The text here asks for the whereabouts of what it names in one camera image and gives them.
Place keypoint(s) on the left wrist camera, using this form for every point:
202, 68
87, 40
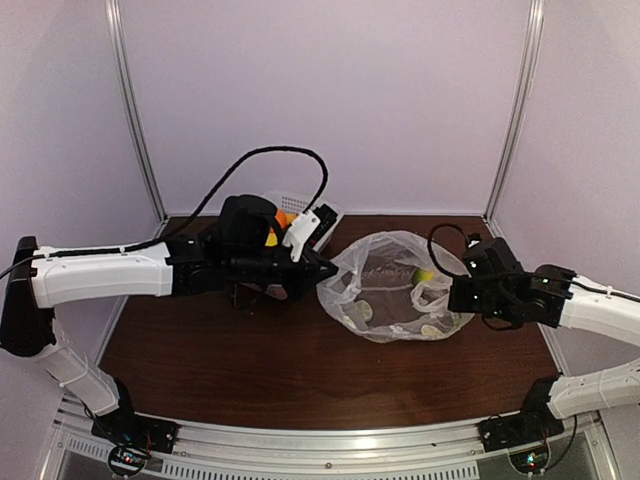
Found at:
311, 229

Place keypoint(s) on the clear printed plastic bag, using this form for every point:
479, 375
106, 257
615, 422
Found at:
373, 296

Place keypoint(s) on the yellow fruit in basket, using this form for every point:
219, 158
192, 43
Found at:
272, 239

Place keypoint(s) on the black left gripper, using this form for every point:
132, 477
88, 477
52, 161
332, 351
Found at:
308, 274

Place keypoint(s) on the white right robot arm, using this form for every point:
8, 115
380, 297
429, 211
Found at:
596, 322

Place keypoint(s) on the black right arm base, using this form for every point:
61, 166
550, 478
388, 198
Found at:
525, 435

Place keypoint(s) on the left aluminium corner post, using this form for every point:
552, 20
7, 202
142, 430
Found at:
133, 119

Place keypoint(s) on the aluminium corner post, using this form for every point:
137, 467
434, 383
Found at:
527, 69
133, 119

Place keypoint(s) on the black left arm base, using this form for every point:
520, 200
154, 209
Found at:
134, 437

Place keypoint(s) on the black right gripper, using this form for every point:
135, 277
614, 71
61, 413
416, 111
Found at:
458, 301

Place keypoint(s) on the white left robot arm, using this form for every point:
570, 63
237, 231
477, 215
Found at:
42, 278

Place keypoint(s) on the orange fruit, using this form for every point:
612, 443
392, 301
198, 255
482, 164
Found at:
285, 219

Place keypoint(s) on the right aluminium corner post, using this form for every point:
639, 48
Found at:
527, 69

